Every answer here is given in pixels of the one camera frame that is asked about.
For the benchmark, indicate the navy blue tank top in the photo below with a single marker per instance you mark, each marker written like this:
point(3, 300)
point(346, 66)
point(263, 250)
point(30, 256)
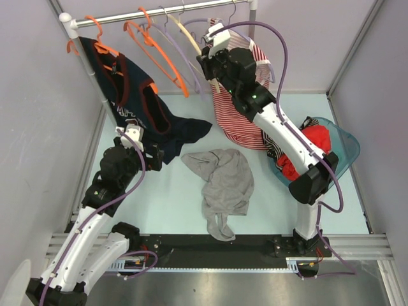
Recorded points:
point(133, 101)

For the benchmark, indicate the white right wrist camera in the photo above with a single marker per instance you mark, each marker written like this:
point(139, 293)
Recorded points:
point(218, 37)

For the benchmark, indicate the teal translucent plastic basket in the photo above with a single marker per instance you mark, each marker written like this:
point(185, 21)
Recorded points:
point(344, 145)

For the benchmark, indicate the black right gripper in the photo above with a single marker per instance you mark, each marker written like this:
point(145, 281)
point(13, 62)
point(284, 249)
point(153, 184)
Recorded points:
point(207, 62)

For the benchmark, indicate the cream plastic hanger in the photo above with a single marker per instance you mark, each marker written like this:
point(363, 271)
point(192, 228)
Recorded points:
point(193, 42)

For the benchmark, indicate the red garment in basket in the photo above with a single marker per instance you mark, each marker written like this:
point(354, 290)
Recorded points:
point(319, 136)

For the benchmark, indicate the orange hanger with navy top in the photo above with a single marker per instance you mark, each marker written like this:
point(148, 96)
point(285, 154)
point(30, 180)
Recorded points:
point(99, 46)

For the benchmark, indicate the empty lilac plastic hanger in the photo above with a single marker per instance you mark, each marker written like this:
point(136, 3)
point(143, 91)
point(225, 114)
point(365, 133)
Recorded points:
point(173, 49)

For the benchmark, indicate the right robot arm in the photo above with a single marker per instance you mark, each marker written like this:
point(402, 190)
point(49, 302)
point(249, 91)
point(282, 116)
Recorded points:
point(316, 169)

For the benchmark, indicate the red white striped tank top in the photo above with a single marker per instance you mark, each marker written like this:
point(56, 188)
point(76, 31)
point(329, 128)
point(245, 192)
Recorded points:
point(235, 126)

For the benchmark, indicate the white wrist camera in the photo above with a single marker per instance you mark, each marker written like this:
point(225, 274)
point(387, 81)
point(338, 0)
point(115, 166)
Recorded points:
point(218, 37)
point(134, 132)

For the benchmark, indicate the metal clothes rail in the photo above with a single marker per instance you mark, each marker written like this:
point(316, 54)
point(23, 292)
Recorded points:
point(71, 26)

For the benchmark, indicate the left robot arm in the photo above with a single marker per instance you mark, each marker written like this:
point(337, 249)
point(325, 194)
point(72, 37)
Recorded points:
point(75, 269)

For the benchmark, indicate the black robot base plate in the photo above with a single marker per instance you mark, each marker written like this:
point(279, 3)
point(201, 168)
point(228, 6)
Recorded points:
point(245, 252)

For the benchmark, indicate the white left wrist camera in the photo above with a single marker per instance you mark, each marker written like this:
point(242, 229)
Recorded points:
point(134, 132)

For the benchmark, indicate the empty orange plastic hanger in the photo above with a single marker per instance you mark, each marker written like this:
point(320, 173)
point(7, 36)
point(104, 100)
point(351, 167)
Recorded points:
point(141, 36)

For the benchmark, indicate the black white striped garment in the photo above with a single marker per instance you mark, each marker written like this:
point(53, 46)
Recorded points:
point(273, 150)

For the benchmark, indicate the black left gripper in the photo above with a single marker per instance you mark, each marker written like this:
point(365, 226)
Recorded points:
point(153, 162)

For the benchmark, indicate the grey tank top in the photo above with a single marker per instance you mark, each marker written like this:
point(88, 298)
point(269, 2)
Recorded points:
point(229, 185)

